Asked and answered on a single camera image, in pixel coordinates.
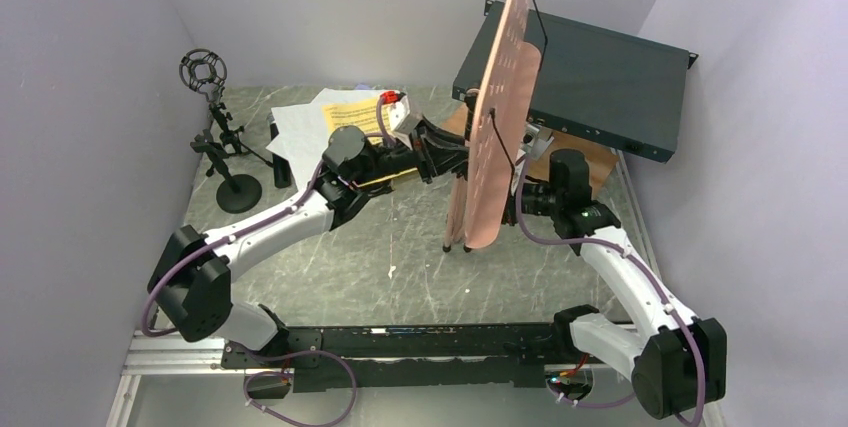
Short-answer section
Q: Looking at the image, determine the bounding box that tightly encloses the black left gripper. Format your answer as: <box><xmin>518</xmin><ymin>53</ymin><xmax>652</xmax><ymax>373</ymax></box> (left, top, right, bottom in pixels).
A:
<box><xmin>352</xmin><ymin>114</ymin><xmax>477</xmax><ymax>186</ymax></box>

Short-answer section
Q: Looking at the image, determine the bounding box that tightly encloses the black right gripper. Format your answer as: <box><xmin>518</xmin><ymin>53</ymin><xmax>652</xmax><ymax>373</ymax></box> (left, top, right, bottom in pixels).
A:
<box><xmin>469</xmin><ymin>173</ymin><xmax>563</xmax><ymax>227</ymax></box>

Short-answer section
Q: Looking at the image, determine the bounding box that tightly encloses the pink tripod music stand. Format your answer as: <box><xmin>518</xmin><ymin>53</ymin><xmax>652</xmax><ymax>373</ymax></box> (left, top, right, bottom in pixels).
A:
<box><xmin>443</xmin><ymin>0</ymin><xmax>542</xmax><ymax>251</ymax></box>

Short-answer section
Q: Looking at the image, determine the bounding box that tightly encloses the yellow sheet music page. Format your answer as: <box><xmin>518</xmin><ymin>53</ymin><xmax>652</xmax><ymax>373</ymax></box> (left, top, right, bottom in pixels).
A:
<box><xmin>321</xmin><ymin>97</ymin><xmax>422</xmax><ymax>195</ymax></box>

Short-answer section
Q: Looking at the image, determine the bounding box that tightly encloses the grey paper sheet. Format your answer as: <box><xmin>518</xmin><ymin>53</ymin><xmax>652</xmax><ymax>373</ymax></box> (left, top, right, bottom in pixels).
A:
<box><xmin>266</xmin><ymin>88</ymin><xmax>381</xmax><ymax>190</ymax></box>

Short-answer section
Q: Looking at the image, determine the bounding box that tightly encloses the black silver handheld microphone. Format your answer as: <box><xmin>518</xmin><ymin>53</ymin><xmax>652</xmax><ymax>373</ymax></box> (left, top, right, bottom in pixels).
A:
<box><xmin>267</xmin><ymin>113</ymin><xmax>292</xmax><ymax>189</ymax></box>

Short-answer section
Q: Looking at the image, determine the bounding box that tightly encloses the black round-base mic stand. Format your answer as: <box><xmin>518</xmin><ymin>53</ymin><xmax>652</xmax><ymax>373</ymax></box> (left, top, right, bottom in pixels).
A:
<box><xmin>190</xmin><ymin>129</ymin><xmax>262</xmax><ymax>214</ymax></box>

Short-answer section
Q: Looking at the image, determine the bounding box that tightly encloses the black tripod mic stand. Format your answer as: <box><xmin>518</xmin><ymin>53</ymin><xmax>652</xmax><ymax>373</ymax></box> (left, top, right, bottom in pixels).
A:
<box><xmin>179</xmin><ymin>48</ymin><xmax>273</xmax><ymax>167</ymax></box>

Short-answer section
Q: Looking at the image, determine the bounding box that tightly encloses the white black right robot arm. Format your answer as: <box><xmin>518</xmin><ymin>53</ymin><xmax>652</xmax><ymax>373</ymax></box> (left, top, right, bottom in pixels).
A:
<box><xmin>509</xmin><ymin>149</ymin><xmax>728</xmax><ymax>426</ymax></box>

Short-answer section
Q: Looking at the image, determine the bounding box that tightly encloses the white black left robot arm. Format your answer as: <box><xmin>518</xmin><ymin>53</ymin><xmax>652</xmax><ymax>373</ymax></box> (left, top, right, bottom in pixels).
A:
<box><xmin>141</xmin><ymin>119</ymin><xmax>469</xmax><ymax>367</ymax></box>

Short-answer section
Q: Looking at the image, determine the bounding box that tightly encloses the wooden board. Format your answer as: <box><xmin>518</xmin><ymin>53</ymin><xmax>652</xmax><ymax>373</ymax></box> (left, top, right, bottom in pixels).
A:
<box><xmin>441</xmin><ymin>102</ymin><xmax>619</xmax><ymax>200</ymax></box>

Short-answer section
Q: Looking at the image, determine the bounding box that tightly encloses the dark teal rack unit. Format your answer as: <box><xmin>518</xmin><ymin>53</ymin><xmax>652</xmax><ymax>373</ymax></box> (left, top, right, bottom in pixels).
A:
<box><xmin>451</xmin><ymin>0</ymin><xmax>700</xmax><ymax>164</ymax></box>

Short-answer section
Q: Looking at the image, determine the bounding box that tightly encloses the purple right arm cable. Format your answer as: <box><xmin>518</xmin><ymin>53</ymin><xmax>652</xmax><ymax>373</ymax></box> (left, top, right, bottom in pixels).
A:
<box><xmin>513</xmin><ymin>158</ymin><xmax>707</xmax><ymax>427</ymax></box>

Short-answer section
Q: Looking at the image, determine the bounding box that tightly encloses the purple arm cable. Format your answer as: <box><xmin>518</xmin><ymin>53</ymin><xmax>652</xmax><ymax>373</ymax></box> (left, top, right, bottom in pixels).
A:
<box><xmin>140</xmin><ymin>93</ymin><xmax>399</xmax><ymax>427</ymax></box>
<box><xmin>513</xmin><ymin>158</ymin><xmax>707</xmax><ymax>427</ymax></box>

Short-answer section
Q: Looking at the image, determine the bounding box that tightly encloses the silver metal bracket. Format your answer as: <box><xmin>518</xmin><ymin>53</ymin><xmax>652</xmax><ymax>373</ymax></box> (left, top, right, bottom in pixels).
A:
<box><xmin>523</xmin><ymin>121</ymin><xmax>555</xmax><ymax>162</ymax></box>

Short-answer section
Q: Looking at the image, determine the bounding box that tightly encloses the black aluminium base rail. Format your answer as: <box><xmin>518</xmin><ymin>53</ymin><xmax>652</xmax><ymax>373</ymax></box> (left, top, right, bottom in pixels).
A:
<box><xmin>105</xmin><ymin>321</ymin><xmax>723</xmax><ymax>427</ymax></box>

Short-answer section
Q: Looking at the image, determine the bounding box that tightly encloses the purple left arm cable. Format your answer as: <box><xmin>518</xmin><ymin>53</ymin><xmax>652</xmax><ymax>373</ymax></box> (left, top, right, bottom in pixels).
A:
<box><xmin>140</xmin><ymin>93</ymin><xmax>399</xmax><ymax>427</ymax></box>

